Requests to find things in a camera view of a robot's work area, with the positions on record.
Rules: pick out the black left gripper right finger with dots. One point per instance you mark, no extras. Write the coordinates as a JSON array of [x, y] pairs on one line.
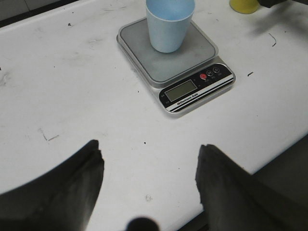
[[235, 200]]

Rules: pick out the light blue plastic cup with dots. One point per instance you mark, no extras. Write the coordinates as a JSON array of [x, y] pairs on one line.
[[168, 22]]

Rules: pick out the silver digital kitchen scale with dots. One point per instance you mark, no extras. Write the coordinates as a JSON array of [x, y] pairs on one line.
[[180, 81]]

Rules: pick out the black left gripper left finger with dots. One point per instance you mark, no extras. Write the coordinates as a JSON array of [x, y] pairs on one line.
[[62, 199]]

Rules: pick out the yellow squeeze bottle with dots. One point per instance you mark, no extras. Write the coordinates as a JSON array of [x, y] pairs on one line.
[[244, 6]]

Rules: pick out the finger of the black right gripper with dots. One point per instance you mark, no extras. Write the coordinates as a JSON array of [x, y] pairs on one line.
[[270, 3]]

